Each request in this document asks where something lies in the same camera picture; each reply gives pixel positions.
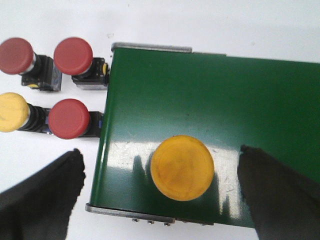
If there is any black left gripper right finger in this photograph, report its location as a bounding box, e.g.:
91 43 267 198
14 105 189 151
237 145 320 240

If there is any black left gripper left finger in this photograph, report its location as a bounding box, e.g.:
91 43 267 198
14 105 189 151
0 148 86 240

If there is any yellow mushroom push button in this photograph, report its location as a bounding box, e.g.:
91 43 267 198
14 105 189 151
0 92 52 135
150 135 215 202

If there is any red mushroom push button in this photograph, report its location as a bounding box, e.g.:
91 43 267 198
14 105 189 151
0 37 62 92
53 37 109 91
48 98 103 140

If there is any green conveyor belt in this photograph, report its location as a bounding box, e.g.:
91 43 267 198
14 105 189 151
88 48 320 228

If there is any steel conveyor end bracket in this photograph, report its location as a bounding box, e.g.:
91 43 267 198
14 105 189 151
85 203 215 227

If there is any steel far end bracket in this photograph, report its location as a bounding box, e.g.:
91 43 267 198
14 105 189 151
111 41 228 57

